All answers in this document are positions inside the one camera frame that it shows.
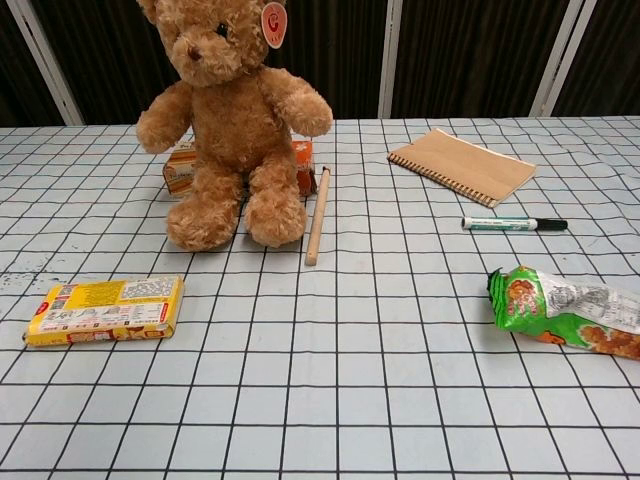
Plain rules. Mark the brown teddy bear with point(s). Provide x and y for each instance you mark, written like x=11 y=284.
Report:
x=235 y=125

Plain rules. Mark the wooden stick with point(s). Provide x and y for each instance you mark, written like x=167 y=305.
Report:
x=318 y=217

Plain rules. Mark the small orange carton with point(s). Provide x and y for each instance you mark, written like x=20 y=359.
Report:
x=304 y=165

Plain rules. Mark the white checkered tablecloth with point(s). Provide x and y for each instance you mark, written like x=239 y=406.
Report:
x=320 y=350

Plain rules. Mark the orange cream snack box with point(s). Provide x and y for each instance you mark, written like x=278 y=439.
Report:
x=181 y=172

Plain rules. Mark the brown spiral notebook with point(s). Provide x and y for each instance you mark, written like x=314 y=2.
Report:
x=462 y=165

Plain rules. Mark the green white marker pen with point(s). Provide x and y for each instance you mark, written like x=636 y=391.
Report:
x=505 y=223

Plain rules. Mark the round red hang tag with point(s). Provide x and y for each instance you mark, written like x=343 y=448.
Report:
x=273 y=22

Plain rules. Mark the yellow packaged food block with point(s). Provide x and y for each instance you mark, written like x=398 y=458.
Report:
x=107 y=312

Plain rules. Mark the green snack bag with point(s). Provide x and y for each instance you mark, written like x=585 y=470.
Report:
x=560 y=312

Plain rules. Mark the white partition frame post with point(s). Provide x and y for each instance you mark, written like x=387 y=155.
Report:
x=562 y=55
x=42 y=55
x=391 y=57

